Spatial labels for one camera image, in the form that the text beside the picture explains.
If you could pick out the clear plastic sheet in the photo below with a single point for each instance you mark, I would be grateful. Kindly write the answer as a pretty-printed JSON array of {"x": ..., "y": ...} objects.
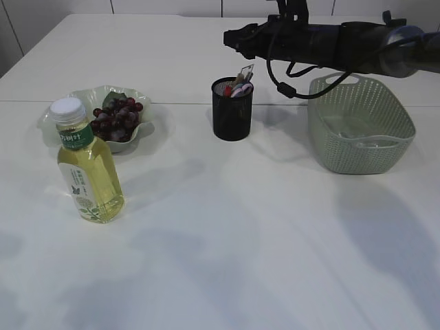
[{"x": 360, "y": 133}]

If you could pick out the black mesh pen holder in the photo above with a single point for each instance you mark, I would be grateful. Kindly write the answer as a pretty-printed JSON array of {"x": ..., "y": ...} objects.
[{"x": 231, "y": 116}]

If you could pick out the clear plastic ruler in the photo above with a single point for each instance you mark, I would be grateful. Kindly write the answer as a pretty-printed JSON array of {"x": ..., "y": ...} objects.
[{"x": 245, "y": 75}]

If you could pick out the green tea bottle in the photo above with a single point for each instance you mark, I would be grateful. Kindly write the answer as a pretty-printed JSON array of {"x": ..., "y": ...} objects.
[{"x": 86, "y": 163}]

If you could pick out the red glitter pen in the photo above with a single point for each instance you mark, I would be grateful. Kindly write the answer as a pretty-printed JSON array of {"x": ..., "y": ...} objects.
[{"x": 227, "y": 91}]

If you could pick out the pale green wavy plate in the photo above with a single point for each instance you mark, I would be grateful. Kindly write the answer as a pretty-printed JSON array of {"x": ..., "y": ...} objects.
[{"x": 93, "y": 98}]

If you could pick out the blue black right robot arm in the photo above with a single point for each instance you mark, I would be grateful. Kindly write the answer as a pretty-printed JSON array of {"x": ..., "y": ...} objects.
[{"x": 391, "y": 48}]

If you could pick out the purple grape bunch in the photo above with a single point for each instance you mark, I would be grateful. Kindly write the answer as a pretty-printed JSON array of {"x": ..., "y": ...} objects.
[{"x": 117, "y": 118}]

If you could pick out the green plastic basket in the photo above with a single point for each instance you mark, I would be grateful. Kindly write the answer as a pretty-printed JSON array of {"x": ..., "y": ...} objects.
[{"x": 366, "y": 99}]

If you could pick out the pink scissors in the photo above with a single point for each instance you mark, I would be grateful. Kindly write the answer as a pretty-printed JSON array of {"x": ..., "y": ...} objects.
[{"x": 242, "y": 89}]

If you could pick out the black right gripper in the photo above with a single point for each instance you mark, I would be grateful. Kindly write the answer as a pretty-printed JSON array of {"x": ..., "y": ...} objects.
[{"x": 288, "y": 36}]

